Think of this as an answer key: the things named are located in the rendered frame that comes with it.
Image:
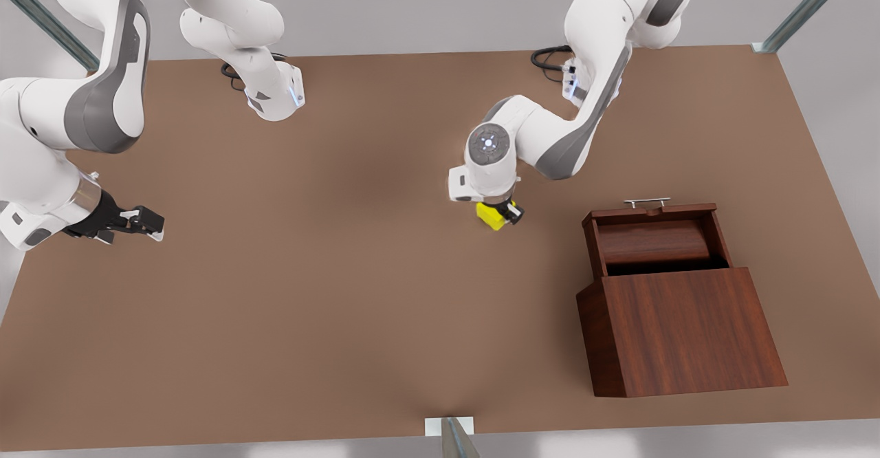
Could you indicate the silver frame post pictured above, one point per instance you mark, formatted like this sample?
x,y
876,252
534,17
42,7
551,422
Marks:
x,y
48,21
455,437
808,7

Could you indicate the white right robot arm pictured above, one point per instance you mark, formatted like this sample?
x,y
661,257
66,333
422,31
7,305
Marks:
x,y
110,93

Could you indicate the dark wooden cabinet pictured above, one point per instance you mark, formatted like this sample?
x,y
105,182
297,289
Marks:
x,y
680,331

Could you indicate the yellow square block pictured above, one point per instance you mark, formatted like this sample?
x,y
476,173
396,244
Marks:
x,y
489,216

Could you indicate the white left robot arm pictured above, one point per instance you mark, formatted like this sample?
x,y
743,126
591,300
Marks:
x,y
591,66

